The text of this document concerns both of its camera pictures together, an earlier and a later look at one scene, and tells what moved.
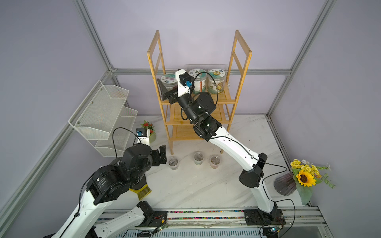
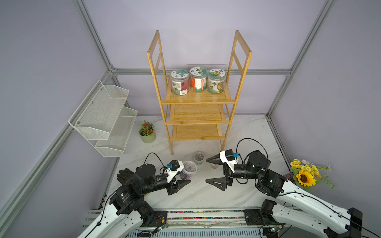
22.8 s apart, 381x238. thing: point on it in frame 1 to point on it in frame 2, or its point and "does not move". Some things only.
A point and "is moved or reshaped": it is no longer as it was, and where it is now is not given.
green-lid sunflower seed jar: [220, 76] does not move
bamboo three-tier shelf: [176, 128] does not move
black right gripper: [168, 94] to [225, 181]
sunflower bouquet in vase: [303, 177] does not move
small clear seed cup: [173, 163] is moved or reshaped
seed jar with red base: [200, 76] does not move
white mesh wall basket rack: [103, 119] does not move
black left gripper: [157, 160] to [176, 187]
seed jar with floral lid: [169, 82] is moved or reshaped
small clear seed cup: [198, 157] does not move
